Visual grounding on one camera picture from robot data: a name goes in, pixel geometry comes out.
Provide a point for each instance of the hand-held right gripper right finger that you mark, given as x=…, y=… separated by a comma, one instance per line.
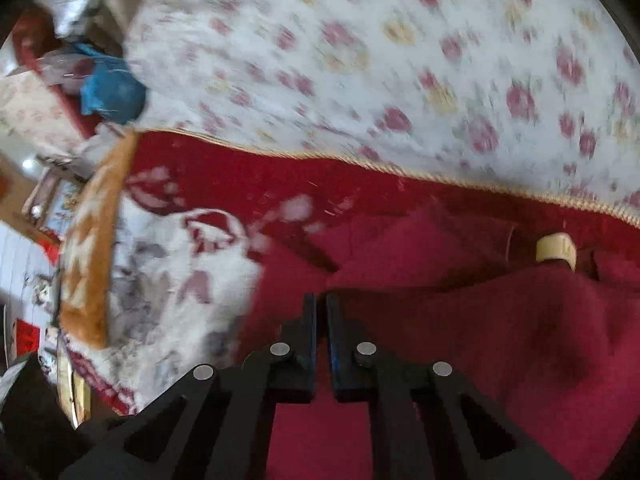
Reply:
x=337, y=360

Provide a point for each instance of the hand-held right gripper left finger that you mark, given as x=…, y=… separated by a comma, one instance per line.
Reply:
x=300, y=350

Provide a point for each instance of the dark red fleece garment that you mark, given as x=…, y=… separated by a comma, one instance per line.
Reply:
x=475, y=320

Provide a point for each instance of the red white fleece blanket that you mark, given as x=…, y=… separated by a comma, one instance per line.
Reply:
x=165, y=260

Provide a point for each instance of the floral print quilt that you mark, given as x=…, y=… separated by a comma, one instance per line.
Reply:
x=350, y=60

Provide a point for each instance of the blue plastic bag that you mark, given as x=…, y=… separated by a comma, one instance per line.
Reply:
x=112, y=90

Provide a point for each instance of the clear plastic bag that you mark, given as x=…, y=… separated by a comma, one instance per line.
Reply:
x=70, y=5

